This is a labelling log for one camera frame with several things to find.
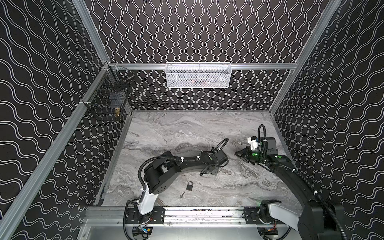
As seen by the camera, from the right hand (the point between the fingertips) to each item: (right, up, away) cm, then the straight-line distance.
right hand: (236, 153), depth 83 cm
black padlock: (-26, -19, +1) cm, 32 cm away
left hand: (-10, -12, +5) cm, 16 cm away
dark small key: (-30, -23, -1) cm, 38 cm away
